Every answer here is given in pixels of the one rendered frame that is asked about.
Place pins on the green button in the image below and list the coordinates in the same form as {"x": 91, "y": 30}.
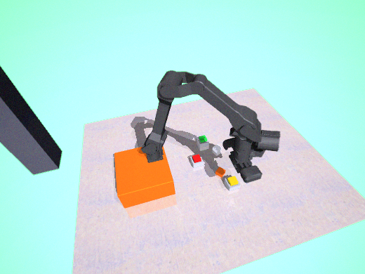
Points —
{"x": 202, "y": 141}

